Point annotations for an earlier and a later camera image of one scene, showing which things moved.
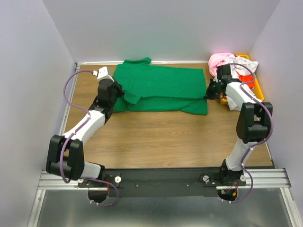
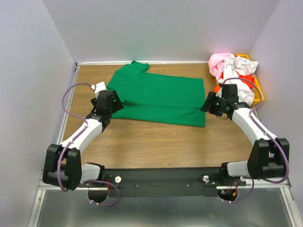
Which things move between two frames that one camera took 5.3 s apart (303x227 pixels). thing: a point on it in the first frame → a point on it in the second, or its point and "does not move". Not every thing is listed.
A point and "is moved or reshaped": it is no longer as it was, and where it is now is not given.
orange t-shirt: (247, 78) does not move
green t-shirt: (147, 87) is moved or reshaped
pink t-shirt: (215, 60) does not move
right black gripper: (209, 95) → (211, 98)
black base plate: (160, 182) does not move
